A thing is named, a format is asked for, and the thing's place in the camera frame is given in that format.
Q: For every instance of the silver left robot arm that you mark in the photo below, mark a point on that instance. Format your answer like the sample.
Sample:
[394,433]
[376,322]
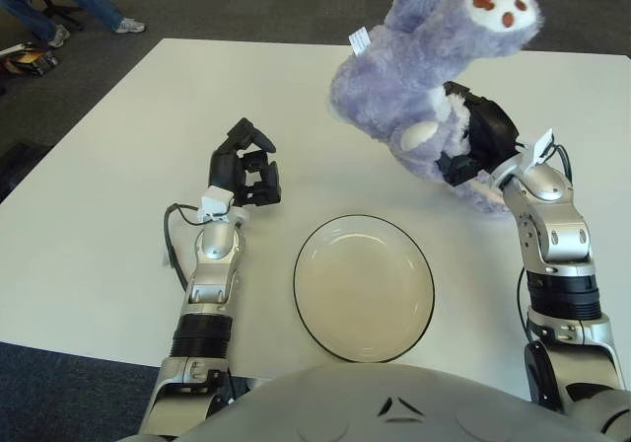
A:
[217,244]

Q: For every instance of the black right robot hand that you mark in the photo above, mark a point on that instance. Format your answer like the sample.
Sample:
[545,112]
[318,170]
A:
[493,131]

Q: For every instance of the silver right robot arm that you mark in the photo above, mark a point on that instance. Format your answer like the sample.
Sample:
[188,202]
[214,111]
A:
[557,225]

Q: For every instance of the white plate with black rim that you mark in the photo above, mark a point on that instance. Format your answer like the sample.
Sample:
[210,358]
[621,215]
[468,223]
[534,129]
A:
[365,289]

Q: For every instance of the purple plush bunny doll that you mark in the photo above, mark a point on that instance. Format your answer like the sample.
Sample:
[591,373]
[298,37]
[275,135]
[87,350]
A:
[394,77]

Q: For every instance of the grey robot torso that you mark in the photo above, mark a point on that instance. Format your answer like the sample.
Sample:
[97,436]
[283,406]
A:
[345,412]

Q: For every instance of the cardboard box of books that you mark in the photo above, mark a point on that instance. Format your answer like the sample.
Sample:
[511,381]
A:
[29,61]

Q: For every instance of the black swivel chair base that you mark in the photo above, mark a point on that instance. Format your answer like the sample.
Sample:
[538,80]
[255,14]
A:
[61,13]

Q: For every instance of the white grey sneaker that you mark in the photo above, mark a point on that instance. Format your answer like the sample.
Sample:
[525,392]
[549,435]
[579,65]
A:
[131,25]
[59,36]

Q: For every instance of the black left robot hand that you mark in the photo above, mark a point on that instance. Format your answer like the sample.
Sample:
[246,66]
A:
[222,170]

